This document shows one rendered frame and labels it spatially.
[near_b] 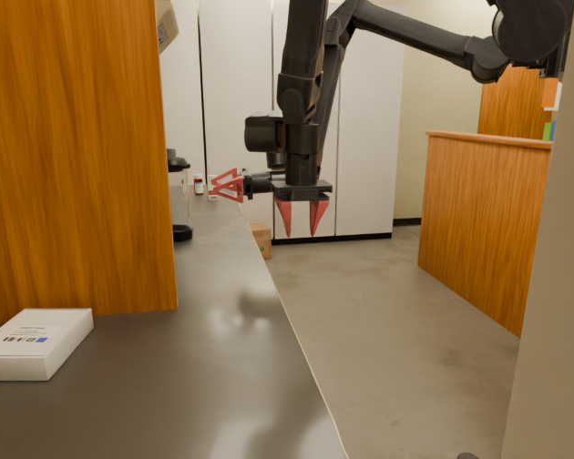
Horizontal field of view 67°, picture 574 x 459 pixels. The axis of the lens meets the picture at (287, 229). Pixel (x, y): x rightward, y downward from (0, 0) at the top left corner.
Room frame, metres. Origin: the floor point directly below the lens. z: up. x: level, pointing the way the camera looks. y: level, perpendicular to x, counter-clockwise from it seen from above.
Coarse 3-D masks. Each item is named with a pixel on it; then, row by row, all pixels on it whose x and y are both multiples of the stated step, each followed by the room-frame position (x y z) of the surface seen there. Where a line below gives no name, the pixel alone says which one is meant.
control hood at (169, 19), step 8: (160, 0) 0.87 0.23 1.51; (168, 0) 0.87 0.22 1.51; (160, 8) 0.86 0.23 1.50; (168, 8) 0.87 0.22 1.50; (160, 16) 0.87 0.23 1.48; (168, 16) 0.91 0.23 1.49; (160, 24) 0.90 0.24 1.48; (168, 24) 0.96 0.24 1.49; (176, 24) 1.05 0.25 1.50; (168, 32) 1.03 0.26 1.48; (176, 32) 1.12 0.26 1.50; (168, 40) 1.11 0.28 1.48; (160, 48) 1.11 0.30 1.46
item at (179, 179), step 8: (184, 168) 1.24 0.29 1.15; (176, 176) 1.23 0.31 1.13; (184, 176) 1.25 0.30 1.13; (176, 184) 1.23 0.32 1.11; (184, 184) 1.25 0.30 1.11; (176, 192) 1.23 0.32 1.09; (184, 192) 1.24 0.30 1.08; (176, 200) 1.23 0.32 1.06; (184, 200) 1.24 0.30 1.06; (176, 208) 1.23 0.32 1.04; (184, 208) 1.24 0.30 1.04; (176, 216) 1.23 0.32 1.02; (184, 216) 1.24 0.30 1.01; (176, 224) 1.23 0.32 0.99; (184, 224) 1.24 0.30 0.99
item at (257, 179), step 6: (246, 168) 1.18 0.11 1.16; (252, 174) 1.14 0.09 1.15; (258, 174) 1.14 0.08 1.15; (264, 174) 1.15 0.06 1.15; (252, 180) 1.13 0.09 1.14; (258, 180) 1.13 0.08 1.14; (264, 180) 1.13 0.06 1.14; (246, 186) 1.14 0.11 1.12; (252, 186) 1.13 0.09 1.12; (258, 186) 1.13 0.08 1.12; (264, 186) 1.13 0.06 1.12; (270, 186) 1.14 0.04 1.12; (246, 192) 1.14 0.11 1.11; (252, 192) 1.14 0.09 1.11; (258, 192) 1.14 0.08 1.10; (264, 192) 1.15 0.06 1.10; (252, 198) 1.10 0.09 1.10
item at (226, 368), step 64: (192, 192) 1.99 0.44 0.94; (192, 256) 1.10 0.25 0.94; (256, 256) 1.10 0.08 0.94; (128, 320) 0.74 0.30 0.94; (192, 320) 0.74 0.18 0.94; (256, 320) 0.74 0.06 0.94; (0, 384) 0.54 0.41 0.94; (64, 384) 0.54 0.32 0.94; (128, 384) 0.54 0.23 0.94; (192, 384) 0.54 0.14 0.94; (256, 384) 0.54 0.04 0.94; (0, 448) 0.42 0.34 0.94; (64, 448) 0.42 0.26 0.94; (128, 448) 0.42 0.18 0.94; (192, 448) 0.42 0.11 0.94; (256, 448) 0.42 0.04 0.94; (320, 448) 0.42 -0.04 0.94
